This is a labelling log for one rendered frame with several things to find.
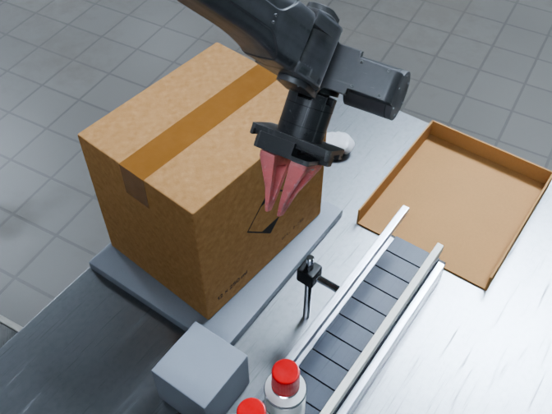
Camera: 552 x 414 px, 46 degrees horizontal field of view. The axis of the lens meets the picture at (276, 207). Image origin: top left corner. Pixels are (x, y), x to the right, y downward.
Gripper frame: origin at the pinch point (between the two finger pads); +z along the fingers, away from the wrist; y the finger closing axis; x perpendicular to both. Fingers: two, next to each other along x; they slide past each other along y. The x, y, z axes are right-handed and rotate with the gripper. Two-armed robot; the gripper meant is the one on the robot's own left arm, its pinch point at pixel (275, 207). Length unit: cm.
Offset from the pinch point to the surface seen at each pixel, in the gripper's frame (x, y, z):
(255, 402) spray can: -9.7, 7.9, 19.2
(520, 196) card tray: 60, 27, -6
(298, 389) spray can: -3.4, 10.9, 18.8
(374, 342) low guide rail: 18.7, 15.3, 17.8
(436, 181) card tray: 57, 12, -3
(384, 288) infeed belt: 30.1, 12.6, 13.1
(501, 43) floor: 248, 0, -51
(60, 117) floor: 146, -145, 35
